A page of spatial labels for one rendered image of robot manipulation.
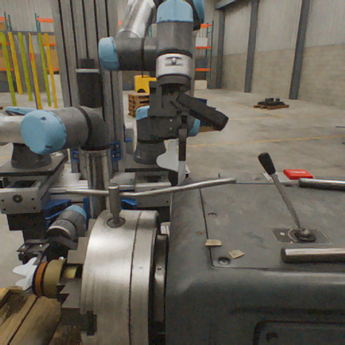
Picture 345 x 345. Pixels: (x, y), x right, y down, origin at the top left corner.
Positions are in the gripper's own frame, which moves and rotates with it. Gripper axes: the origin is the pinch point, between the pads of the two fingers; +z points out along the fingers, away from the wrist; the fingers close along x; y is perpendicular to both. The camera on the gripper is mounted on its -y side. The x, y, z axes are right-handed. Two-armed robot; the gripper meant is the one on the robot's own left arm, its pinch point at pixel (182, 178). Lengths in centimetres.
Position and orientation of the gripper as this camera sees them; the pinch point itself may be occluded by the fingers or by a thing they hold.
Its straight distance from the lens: 61.8
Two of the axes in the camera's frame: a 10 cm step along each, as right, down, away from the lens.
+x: -0.3, 0.0, -10.0
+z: -0.1, 10.0, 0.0
